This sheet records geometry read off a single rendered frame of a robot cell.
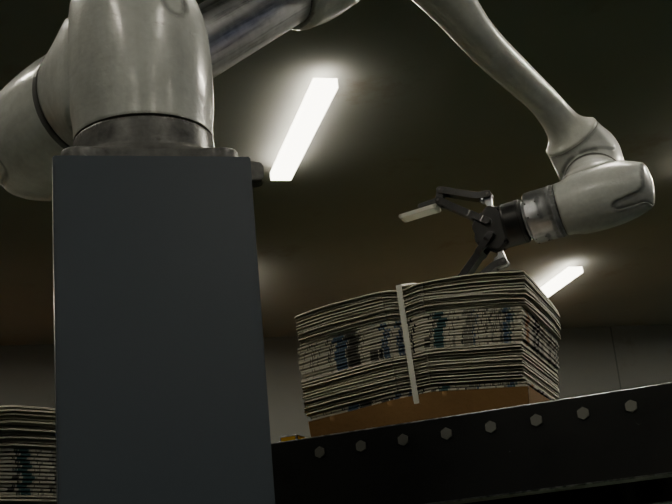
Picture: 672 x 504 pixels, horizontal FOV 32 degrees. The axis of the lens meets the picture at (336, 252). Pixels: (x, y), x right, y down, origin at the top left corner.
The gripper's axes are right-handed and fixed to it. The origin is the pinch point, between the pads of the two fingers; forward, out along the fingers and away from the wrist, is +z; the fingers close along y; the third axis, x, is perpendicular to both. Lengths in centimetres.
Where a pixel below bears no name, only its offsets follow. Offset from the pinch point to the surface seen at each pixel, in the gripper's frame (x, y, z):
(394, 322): -12.9, 15.0, 2.2
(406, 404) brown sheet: -13.2, 28.4, 2.8
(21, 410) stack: -65, 29, 37
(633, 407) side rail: -26, 39, -32
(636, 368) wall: 972, -167, 54
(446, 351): -13.4, 21.9, -5.3
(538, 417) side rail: -25.6, 37.5, -19.1
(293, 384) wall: 774, -189, 337
